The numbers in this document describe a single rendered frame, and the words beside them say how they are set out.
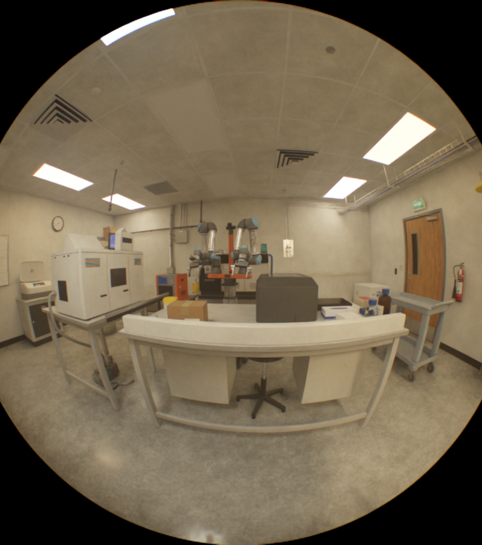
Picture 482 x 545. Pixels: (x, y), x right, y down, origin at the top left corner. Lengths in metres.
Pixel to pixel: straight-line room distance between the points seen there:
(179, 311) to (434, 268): 3.61
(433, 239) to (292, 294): 2.97
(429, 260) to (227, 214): 4.30
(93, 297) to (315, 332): 1.52
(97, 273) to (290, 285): 1.45
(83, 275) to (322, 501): 2.13
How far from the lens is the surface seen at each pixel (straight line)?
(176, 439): 1.62
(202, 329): 0.93
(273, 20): 1.55
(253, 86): 1.82
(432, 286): 3.65
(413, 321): 4.01
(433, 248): 3.64
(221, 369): 1.36
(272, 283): 1.18
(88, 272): 1.53
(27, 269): 4.25
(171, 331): 1.00
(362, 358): 1.56
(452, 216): 3.42
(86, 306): 1.53
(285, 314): 1.21
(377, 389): 1.50
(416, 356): 2.35
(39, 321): 3.87
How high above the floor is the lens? 1.31
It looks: 3 degrees down
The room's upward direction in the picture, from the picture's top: 1 degrees counter-clockwise
